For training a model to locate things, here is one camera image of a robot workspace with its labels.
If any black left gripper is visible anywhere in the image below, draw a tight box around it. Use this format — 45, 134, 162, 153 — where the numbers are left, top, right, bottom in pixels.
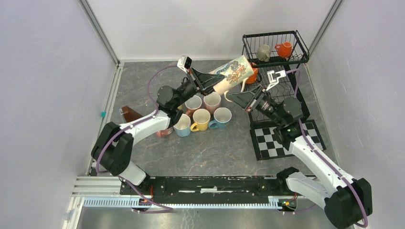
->
173, 67, 226, 108

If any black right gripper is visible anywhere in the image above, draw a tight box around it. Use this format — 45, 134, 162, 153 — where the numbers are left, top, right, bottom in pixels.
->
227, 83, 285, 125

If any light pink hexagonal mug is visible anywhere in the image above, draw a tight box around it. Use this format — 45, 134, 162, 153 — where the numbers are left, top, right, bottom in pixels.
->
203, 92, 221, 115

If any orange ribbed mug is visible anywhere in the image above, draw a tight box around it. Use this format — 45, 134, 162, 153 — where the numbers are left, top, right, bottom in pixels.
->
246, 62, 258, 84

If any salmon floral mug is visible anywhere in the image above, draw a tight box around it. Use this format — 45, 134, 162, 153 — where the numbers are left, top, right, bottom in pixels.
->
184, 95, 203, 118

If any teal blue mug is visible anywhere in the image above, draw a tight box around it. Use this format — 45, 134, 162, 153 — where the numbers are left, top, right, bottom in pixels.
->
208, 107, 232, 129

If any cream floral mug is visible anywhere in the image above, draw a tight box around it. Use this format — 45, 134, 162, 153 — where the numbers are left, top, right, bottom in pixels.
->
210, 55, 254, 95

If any beige grey mug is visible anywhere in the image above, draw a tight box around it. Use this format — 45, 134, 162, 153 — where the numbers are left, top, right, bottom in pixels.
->
256, 44, 272, 62

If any light blue hexagonal mug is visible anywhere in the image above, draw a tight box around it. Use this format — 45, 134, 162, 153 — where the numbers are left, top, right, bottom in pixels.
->
173, 114, 191, 137

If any small orange cup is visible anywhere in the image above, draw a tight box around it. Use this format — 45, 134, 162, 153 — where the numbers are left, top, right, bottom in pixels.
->
274, 42, 292, 58

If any pink patterned mug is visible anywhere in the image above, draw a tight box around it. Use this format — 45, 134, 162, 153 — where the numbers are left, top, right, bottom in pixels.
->
156, 127, 173, 138

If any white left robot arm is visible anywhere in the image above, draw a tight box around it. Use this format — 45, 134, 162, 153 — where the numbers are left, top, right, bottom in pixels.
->
91, 67, 225, 195

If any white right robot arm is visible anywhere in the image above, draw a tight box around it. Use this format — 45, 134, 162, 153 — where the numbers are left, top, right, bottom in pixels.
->
225, 85, 373, 229

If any checkerboard calibration board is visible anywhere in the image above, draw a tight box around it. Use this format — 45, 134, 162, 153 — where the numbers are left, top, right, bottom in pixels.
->
249, 119, 327, 161

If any brown wedge block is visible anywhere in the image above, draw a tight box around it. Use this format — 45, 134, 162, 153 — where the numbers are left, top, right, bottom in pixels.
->
119, 106, 143, 123

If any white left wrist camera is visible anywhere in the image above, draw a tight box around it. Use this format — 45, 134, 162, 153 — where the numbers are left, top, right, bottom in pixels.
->
177, 55, 192, 73

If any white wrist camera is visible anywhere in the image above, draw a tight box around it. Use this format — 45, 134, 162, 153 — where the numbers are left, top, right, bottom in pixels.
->
266, 70, 287, 91
177, 55, 192, 73

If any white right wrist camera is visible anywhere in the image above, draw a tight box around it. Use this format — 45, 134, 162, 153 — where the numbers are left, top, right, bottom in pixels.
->
266, 70, 287, 91

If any black wire dish rack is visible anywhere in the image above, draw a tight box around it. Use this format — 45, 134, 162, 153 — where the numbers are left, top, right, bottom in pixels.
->
236, 30, 312, 125

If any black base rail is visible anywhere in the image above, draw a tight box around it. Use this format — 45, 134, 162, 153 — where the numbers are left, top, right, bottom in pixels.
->
137, 176, 301, 205

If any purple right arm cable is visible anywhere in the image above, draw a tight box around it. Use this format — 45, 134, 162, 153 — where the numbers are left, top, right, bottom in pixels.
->
283, 68, 369, 229

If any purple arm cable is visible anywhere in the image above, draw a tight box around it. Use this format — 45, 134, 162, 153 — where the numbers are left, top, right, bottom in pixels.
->
95, 65, 178, 214
283, 68, 369, 229

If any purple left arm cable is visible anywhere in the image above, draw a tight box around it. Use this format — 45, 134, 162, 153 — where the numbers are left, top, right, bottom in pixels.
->
95, 65, 178, 214

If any aluminium slotted rail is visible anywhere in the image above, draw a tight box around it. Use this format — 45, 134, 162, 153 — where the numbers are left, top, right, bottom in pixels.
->
83, 196, 282, 209

